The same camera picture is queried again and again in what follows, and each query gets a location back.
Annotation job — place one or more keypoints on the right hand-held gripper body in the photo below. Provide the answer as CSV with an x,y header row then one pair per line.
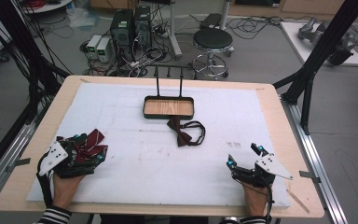
x,y
254,175

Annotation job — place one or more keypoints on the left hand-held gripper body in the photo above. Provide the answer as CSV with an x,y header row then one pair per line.
x,y
54,157

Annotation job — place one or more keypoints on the striped red bow tie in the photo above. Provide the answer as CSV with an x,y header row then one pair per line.
x,y
90,144

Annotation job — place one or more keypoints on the plain dark red bow tie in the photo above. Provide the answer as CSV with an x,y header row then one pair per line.
x,y
183,138

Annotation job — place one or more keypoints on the black rack with wooden tray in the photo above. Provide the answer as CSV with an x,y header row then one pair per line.
x,y
167,107

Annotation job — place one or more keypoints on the person's right hand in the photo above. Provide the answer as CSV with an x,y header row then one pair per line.
x,y
254,200

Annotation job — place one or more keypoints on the person's left hand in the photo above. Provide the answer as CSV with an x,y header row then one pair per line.
x,y
65,189

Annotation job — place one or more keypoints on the white foam board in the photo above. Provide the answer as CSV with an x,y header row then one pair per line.
x,y
136,174

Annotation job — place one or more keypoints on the grey power supply unit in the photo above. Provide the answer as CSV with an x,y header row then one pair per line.
x,y
103,49
93,45

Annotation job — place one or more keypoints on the white floor platform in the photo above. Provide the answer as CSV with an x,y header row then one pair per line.
x,y
295,40

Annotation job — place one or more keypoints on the black computer tower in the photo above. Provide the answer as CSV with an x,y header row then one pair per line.
x,y
121,31
143,28

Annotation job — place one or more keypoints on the black round stool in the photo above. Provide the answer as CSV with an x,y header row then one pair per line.
x,y
213,39

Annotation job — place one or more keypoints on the clear plastic bag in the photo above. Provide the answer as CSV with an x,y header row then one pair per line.
x,y
80,17

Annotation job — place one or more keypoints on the grey robot device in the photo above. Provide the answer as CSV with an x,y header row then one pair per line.
x,y
310,29

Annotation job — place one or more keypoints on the round white table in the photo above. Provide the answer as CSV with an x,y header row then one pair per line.
x,y
46,5

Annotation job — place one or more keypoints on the black flat stand base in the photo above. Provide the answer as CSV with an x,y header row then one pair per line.
x,y
210,20

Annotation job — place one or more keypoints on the grey desk leg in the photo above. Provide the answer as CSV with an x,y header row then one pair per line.
x,y
174,37
225,12

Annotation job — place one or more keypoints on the grey metal bracket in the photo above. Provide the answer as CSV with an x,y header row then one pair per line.
x,y
309,176
18,162

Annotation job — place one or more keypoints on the aluminium rail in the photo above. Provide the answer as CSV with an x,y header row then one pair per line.
x,y
320,174
12,149

